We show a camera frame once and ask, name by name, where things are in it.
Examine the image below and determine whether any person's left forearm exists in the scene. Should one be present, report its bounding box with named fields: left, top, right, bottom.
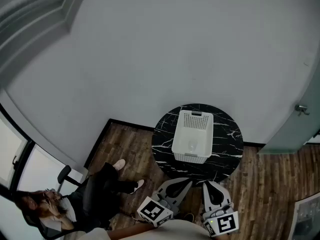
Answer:
left=107, top=222, right=161, bottom=240

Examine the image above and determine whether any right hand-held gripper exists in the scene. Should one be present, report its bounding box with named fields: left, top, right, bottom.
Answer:
left=201, top=180, right=240, bottom=237

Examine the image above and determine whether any clear round lid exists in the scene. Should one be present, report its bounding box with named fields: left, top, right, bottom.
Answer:
left=187, top=139, right=200, bottom=153

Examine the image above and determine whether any metal door handle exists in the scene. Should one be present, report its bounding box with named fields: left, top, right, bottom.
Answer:
left=294, top=104, right=311, bottom=117

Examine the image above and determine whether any black framed window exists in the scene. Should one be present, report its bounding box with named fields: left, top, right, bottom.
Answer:
left=0, top=103, right=86, bottom=240

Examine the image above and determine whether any framed grey picture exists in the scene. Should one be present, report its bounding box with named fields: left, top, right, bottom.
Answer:
left=289, top=192, right=320, bottom=240

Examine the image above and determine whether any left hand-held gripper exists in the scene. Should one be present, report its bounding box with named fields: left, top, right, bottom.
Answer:
left=136, top=177, right=193, bottom=228

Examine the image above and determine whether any person's white shirt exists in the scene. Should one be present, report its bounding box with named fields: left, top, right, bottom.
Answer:
left=74, top=218, right=211, bottom=240

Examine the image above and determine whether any white perforated plastic basket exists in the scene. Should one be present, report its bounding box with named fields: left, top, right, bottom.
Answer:
left=171, top=109, right=215, bottom=165

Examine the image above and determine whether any frosted glass door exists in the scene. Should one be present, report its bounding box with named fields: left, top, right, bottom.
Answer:
left=257, top=66, right=320, bottom=157

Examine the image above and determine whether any grey panelled door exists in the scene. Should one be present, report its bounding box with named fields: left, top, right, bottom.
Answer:
left=0, top=0, right=86, bottom=87

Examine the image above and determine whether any black office chair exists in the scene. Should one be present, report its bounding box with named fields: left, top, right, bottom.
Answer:
left=23, top=165, right=113, bottom=240

